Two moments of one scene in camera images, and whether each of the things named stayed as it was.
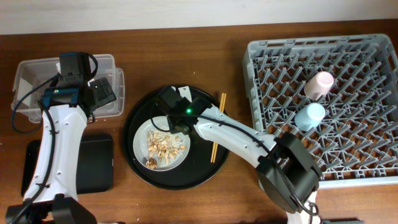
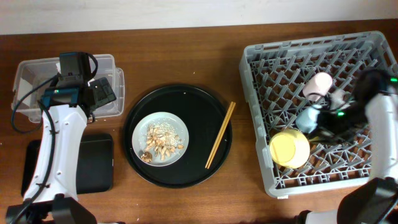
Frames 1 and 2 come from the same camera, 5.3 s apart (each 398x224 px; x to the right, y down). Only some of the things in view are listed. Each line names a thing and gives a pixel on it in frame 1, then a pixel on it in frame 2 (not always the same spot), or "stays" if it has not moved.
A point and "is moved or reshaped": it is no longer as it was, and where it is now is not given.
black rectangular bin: [96, 164] stays
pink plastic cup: [318, 86] stays
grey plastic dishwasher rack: [357, 143] stays
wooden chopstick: [222, 109] is moved or reshaped
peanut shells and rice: [162, 145] is moved or reshaped
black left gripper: [105, 92] stays
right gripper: [171, 119] -> [326, 128]
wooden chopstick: [214, 143] is moved or reshaped
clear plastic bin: [32, 76] stays
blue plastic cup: [310, 117] stays
